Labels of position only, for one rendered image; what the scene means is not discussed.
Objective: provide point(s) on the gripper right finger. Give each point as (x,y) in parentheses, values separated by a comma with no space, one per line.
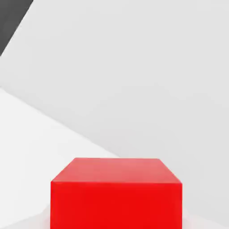
(192,223)

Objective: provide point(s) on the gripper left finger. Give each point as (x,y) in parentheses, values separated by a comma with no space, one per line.
(40,222)

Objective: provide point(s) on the small red cube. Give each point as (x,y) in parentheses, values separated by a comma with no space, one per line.
(116,202)

